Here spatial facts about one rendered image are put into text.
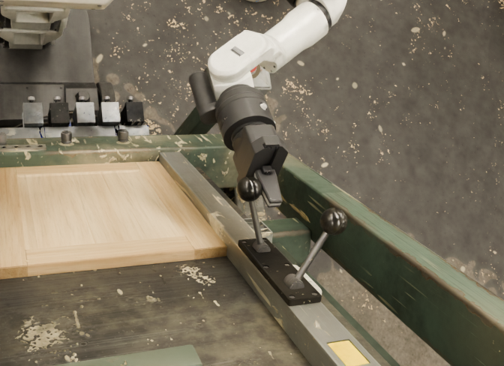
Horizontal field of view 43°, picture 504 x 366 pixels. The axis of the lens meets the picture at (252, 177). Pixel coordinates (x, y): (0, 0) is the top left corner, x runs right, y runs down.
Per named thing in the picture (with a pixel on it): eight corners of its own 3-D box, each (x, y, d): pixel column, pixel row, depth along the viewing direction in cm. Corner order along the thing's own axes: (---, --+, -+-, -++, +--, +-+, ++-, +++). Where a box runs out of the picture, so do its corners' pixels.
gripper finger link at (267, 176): (265, 205, 94) (253, 172, 97) (284, 203, 95) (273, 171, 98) (268, 198, 92) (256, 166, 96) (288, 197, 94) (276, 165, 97)
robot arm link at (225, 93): (272, 132, 110) (254, 86, 116) (266, 91, 101) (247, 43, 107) (209, 151, 109) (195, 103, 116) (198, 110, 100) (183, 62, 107)
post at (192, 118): (172, 154, 245) (234, 82, 177) (173, 169, 244) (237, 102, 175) (156, 154, 243) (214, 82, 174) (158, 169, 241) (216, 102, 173)
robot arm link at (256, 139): (306, 144, 95) (282, 88, 102) (246, 146, 91) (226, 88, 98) (281, 195, 104) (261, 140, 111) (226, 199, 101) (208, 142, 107)
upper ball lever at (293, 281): (293, 289, 91) (343, 210, 90) (305, 301, 88) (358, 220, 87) (274, 280, 89) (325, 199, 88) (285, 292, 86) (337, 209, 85)
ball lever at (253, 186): (268, 245, 101) (253, 169, 96) (278, 255, 98) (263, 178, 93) (247, 253, 100) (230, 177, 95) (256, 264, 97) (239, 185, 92)
